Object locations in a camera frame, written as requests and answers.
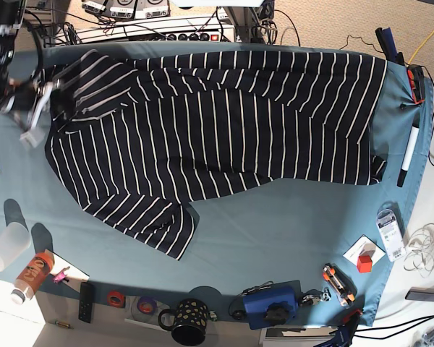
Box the black white marker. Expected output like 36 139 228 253
397 125 420 187

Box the orange black utility knife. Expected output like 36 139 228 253
322 264 355 308

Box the metal keyring clip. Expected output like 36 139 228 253
299 288 331 307

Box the black mug yellow pattern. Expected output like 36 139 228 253
158 299 210 346

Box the navy white striped t-shirt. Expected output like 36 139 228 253
43 51 387 260

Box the orange tape roll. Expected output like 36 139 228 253
107 291 126 308

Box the red cube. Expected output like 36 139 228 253
357 255 373 273

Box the white cable bundle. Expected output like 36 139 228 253
403 223 434 278

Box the teal tablecloth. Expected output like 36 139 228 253
0 63 433 324

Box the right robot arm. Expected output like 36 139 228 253
0 1 61 147

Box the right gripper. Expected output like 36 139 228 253
0 77 61 148

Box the pink toy figure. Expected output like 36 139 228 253
53 267 70 284

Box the black remote control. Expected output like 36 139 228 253
78 282 95 324

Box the blue box with knob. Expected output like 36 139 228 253
242 286 298 330

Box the orange black power strip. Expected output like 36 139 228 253
407 64 425 105

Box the white paper card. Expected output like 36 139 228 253
343 235 386 267

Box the white paper sheet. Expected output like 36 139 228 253
45 249 90 281

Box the translucent plastic cup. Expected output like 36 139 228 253
0 222 31 272

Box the clear plastic package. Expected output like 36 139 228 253
375 209 406 262

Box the purple tape roll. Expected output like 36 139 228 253
137 296 158 315

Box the orange labelled bottle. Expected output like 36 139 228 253
10 252 54 305

